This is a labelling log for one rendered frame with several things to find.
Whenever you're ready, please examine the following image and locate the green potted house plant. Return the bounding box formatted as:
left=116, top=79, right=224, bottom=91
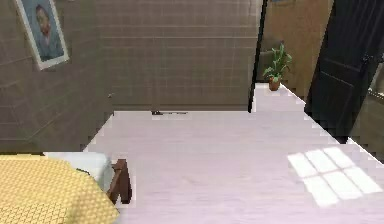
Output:
left=262, top=43, right=293, bottom=92

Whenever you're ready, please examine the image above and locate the black room door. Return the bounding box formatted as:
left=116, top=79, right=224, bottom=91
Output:
left=303, top=0, right=384, bottom=142

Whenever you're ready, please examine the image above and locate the bed with yellow blanket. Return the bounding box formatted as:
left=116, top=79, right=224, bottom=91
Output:
left=0, top=151, right=133, bottom=224

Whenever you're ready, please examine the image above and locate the framed portrait picture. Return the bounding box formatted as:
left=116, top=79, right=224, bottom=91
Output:
left=13, top=0, right=71, bottom=71

